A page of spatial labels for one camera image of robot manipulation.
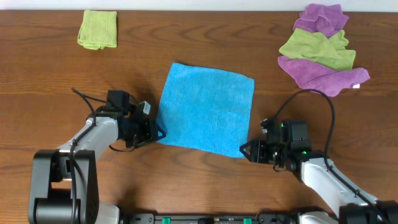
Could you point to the lower purple microfiber cloth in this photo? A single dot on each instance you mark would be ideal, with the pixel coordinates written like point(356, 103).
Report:
point(311, 75)

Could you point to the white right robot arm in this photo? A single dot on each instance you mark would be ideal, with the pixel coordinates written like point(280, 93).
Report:
point(350, 203)

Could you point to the blue microfiber cloth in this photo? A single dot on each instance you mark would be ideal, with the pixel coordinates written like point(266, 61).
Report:
point(206, 109)

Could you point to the crumpled green microfiber cloth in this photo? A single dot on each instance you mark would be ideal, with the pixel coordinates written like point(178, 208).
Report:
point(330, 52)

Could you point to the purple microfiber cloth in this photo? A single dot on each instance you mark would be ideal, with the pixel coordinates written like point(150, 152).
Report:
point(311, 75)
point(327, 20)

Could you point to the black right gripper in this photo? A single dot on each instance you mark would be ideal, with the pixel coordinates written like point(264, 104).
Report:
point(257, 151)

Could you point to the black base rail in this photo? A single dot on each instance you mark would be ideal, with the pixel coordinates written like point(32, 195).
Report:
point(266, 216)

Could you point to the folded green microfiber cloth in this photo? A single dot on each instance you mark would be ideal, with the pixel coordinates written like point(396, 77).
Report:
point(98, 30)

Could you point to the upper purple microfiber cloth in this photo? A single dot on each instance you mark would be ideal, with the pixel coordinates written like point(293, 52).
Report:
point(327, 20)

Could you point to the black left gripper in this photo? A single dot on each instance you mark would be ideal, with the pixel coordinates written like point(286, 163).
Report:
point(148, 131)

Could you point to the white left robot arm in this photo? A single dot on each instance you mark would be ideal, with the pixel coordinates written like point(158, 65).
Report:
point(64, 182)

